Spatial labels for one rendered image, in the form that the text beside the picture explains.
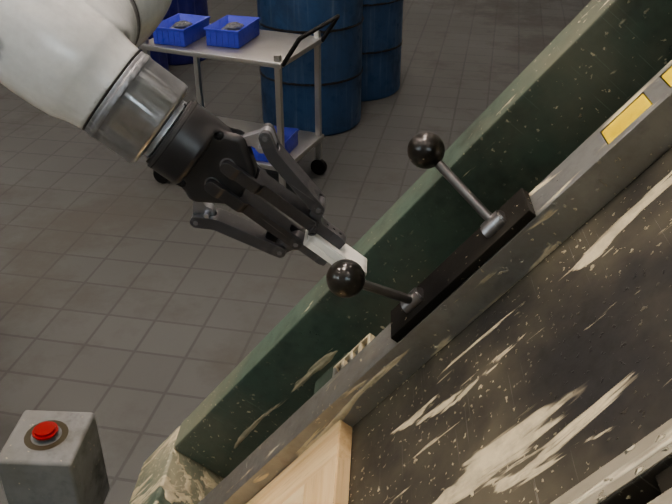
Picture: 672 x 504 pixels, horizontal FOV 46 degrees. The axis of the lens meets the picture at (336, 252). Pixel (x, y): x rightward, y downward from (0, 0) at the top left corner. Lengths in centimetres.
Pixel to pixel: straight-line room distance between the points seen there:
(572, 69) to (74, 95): 56
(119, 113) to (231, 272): 277
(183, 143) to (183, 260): 287
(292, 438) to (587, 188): 43
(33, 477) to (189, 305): 199
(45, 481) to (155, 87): 79
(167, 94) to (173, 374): 226
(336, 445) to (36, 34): 51
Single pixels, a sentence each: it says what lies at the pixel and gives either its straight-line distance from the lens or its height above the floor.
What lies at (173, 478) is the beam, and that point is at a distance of 130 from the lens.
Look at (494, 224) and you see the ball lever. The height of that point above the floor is 145.
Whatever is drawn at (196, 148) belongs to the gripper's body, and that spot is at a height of 154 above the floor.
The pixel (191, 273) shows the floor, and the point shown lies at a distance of 348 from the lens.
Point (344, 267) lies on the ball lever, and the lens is 75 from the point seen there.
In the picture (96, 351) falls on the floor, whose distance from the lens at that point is 311.
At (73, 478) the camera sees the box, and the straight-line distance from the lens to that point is 134.
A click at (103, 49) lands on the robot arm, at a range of 72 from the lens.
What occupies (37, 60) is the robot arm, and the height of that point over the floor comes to 163.
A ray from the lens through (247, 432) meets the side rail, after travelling 128.
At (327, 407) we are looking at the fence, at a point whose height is 123.
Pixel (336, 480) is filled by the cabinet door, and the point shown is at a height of 121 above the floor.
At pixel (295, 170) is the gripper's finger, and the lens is 75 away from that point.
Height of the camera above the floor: 183
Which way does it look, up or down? 31 degrees down
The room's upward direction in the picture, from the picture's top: straight up
